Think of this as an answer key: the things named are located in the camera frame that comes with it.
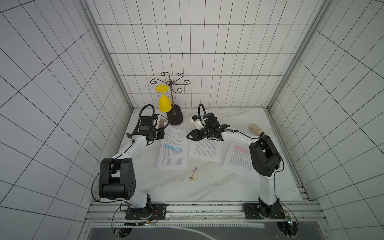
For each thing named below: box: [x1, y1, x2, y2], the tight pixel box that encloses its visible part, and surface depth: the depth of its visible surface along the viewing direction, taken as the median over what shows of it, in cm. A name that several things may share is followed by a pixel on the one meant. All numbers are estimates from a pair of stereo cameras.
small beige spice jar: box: [248, 123, 265, 137], surface depth 105 cm
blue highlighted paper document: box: [156, 127, 188, 170], surface depth 94 cm
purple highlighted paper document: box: [188, 138, 223, 163], surface depth 97 cm
